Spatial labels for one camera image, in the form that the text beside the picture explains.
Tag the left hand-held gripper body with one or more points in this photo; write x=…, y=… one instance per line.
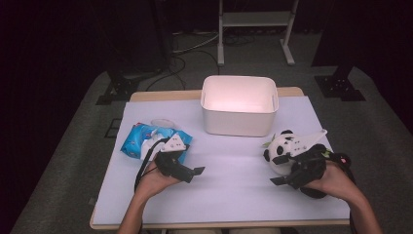
x=168, y=164

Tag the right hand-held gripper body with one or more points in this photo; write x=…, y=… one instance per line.
x=308, y=169

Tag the panda plush toy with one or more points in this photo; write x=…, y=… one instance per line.
x=281, y=144

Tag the white wet wipe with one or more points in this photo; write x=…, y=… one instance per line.
x=147, y=146

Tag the blue wet wipes pack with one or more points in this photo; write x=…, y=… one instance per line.
x=133, y=143

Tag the white storage box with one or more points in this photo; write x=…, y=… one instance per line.
x=238, y=120

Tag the person's left hand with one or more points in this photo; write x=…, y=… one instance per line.
x=152, y=182

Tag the person's right hand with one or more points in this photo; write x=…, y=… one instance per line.
x=336, y=182

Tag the light wooden table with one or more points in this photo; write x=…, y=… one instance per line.
x=162, y=95

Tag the black square floor hatch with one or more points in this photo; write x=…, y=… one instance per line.
x=113, y=128

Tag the black stand base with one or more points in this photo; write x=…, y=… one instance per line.
x=118, y=92
x=339, y=87

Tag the white metal stand frame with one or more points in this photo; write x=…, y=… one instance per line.
x=255, y=19

